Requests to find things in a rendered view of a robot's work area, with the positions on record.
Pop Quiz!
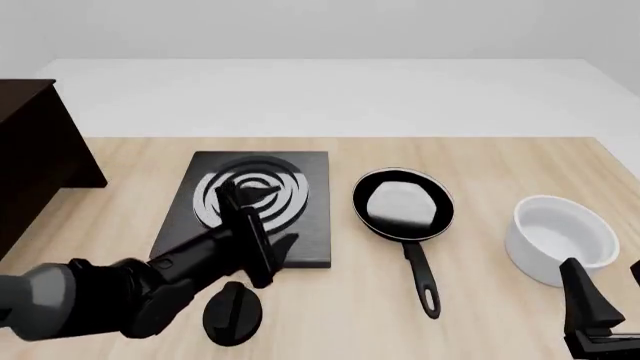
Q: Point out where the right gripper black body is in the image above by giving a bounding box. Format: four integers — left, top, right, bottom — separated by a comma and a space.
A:
561, 322, 640, 360

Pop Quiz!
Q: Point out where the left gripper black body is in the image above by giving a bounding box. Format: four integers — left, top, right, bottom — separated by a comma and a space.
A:
214, 180, 276, 290

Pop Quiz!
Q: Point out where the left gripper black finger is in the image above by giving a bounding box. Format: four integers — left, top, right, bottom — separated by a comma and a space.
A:
268, 232, 301, 270
234, 184, 280, 208

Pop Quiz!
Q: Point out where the black frying pan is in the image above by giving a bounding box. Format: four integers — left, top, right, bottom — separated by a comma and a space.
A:
351, 165, 458, 321

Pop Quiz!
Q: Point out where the dark brown wooden cabinet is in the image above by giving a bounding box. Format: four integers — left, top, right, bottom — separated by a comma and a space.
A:
0, 78, 109, 261

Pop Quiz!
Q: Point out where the flat black stove plate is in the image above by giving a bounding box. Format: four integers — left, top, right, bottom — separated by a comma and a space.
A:
149, 150, 333, 271

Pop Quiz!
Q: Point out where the white ceramic bowl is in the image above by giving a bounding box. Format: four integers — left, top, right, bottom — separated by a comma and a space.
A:
503, 194, 622, 288

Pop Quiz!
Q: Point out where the round black stove knob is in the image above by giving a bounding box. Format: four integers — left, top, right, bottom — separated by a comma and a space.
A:
201, 281, 264, 348

